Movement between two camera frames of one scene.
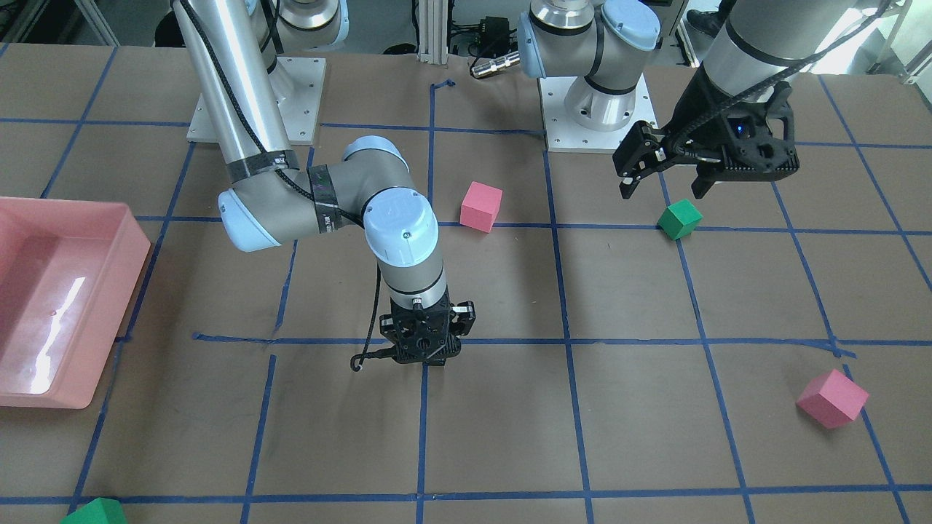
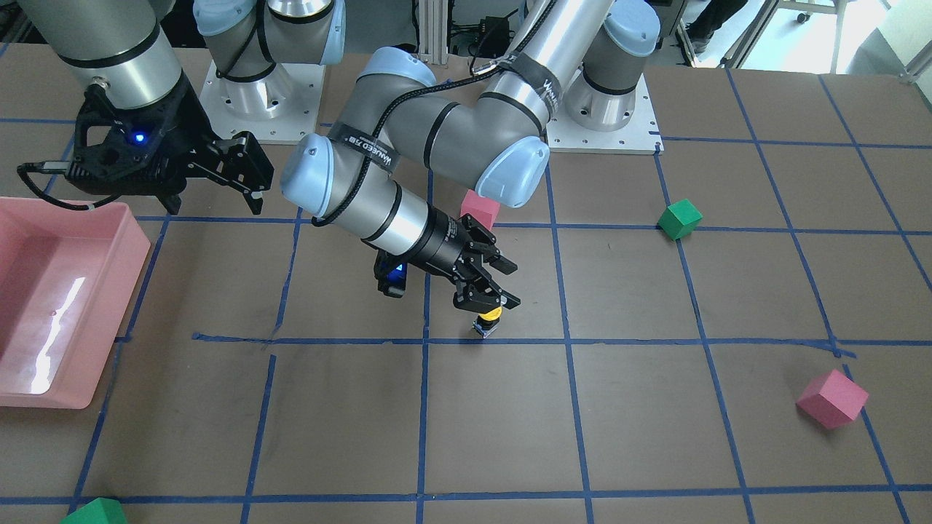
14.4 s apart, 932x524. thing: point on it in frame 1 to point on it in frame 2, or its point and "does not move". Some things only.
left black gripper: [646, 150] to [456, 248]
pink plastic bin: [68, 269] does not move
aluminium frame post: [433, 31] does not move
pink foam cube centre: [480, 206] does not move
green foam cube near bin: [98, 511] does not move
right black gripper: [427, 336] to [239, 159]
